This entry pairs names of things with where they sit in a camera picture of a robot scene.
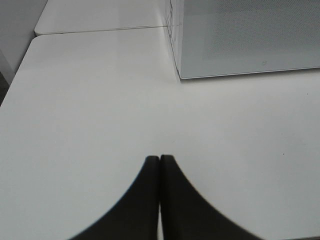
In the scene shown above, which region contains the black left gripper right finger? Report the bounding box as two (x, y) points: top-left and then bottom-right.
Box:
(159, 155), (257, 240)

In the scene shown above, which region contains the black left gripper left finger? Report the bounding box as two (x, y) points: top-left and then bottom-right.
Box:
(72, 156), (160, 240)

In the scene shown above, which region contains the white microwave door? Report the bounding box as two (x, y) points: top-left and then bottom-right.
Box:
(180, 0), (320, 79)

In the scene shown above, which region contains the white microwave oven body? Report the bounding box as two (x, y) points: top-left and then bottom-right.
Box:
(165, 0), (185, 78)

